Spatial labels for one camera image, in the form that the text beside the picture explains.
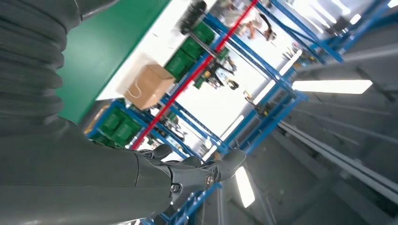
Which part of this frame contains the background humanoid robot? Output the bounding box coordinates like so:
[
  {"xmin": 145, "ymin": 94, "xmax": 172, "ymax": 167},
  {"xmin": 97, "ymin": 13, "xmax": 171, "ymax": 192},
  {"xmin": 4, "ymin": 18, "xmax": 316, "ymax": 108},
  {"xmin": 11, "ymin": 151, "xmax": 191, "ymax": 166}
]
[{"xmin": 193, "ymin": 57, "xmax": 240, "ymax": 91}]

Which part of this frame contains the red barrier rail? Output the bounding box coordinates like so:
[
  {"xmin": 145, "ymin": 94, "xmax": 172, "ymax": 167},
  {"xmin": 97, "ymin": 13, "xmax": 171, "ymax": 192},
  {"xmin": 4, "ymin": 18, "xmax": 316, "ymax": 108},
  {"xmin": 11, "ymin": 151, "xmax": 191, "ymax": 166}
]
[{"xmin": 131, "ymin": 0, "xmax": 259, "ymax": 150}]

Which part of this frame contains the person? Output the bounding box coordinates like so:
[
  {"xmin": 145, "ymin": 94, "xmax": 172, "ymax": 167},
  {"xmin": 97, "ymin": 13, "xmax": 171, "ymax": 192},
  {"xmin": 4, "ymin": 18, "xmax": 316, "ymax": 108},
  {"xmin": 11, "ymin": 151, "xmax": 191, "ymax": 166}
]
[{"xmin": 241, "ymin": 12, "xmax": 278, "ymax": 42}]

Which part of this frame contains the green table mat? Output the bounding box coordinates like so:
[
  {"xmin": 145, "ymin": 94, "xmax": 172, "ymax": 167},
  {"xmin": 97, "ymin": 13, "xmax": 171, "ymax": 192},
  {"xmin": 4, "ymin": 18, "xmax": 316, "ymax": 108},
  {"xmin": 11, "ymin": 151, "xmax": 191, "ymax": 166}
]
[{"xmin": 56, "ymin": 0, "xmax": 172, "ymax": 125}]

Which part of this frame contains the blue metal gantry frame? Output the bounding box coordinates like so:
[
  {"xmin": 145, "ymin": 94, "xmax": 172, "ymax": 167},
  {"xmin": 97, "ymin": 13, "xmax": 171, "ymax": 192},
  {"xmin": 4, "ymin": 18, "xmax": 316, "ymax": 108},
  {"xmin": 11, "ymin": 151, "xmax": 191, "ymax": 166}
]
[
  {"xmin": 87, "ymin": 93, "xmax": 249, "ymax": 225},
  {"xmin": 255, "ymin": 0, "xmax": 398, "ymax": 64},
  {"xmin": 174, "ymin": 12, "xmax": 310, "ymax": 156}
]

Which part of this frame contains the black remote controller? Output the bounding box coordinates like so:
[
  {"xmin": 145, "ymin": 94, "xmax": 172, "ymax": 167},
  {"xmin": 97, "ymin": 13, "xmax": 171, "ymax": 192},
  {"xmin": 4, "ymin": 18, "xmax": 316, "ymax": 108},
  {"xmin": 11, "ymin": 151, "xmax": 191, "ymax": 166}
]
[{"xmin": 179, "ymin": 0, "xmax": 208, "ymax": 35}]

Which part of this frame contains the long ceiling light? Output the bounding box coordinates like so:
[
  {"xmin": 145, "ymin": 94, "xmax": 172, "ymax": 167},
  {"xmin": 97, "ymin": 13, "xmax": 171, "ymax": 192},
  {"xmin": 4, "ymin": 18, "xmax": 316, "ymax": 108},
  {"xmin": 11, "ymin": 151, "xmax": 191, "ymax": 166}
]
[
  {"xmin": 235, "ymin": 166, "xmax": 256, "ymax": 209},
  {"xmin": 291, "ymin": 80, "xmax": 373, "ymax": 95}
]

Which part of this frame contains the brown cardboard box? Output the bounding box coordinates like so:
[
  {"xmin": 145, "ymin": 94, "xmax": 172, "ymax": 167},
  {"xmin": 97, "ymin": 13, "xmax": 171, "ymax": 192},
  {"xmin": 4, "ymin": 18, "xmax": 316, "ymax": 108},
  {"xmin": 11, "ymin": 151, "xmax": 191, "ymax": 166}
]
[{"xmin": 124, "ymin": 64, "xmax": 176, "ymax": 111}]

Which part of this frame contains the green plastic crate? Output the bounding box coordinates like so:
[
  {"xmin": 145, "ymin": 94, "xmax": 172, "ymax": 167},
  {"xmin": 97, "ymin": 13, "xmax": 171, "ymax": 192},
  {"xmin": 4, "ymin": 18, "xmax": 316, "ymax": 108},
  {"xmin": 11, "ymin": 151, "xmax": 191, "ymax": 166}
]
[
  {"xmin": 100, "ymin": 107, "xmax": 127, "ymax": 137},
  {"xmin": 112, "ymin": 118, "xmax": 143, "ymax": 147},
  {"xmin": 179, "ymin": 37, "xmax": 204, "ymax": 60},
  {"xmin": 192, "ymin": 22, "xmax": 216, "ymax": 45},
  {"xmin": 164, "ymin": 49, "xmax": 196, "ymax": 82}
]

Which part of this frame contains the grey metal post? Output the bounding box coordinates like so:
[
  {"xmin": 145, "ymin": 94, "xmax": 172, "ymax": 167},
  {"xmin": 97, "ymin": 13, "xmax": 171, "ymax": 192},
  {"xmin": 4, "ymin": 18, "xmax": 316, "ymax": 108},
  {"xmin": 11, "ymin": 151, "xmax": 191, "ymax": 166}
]
[{"xmin": 188, "ymin": 32, "xmax": 218, "ymax": 58}]

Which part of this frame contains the grey ceiling rail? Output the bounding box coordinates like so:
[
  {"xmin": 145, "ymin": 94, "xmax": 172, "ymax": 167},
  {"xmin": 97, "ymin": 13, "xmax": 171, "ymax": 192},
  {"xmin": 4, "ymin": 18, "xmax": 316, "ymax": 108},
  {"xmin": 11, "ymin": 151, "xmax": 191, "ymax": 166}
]
[{"xmin": 277, "ymin": 120, "xmax": 398, "ymax": 204}]

